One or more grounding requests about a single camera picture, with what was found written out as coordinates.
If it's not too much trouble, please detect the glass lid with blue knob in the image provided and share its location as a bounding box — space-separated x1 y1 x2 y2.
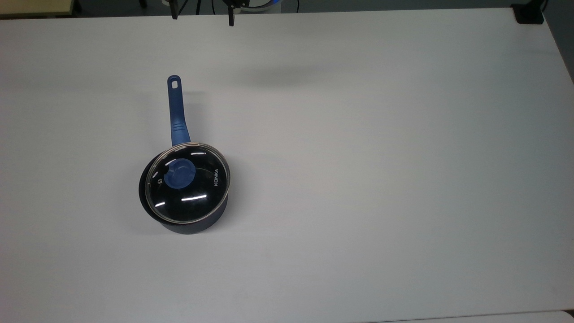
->
144 142 231 224

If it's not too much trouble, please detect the dark blue saucepan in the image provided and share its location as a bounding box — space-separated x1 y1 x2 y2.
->
138 75 230 235

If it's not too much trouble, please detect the light wooden table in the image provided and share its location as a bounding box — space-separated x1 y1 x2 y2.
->
0 0 75 19

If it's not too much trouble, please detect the black clamp pole mount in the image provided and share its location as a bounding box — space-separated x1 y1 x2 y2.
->
512 0 547 25

